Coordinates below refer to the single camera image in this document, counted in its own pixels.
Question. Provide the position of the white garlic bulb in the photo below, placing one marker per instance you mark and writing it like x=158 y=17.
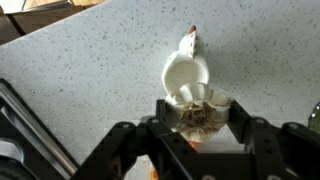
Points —
x=200 y=116

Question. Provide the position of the stainless steel gas range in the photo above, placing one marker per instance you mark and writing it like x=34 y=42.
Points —
x=23 y=143

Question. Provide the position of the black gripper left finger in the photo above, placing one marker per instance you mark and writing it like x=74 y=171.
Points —
x=113 y=156

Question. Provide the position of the white chicken teapot red comb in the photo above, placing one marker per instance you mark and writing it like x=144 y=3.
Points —
x=185 y=71

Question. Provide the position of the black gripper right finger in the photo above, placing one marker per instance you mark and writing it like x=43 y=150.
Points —
x=286 y=150

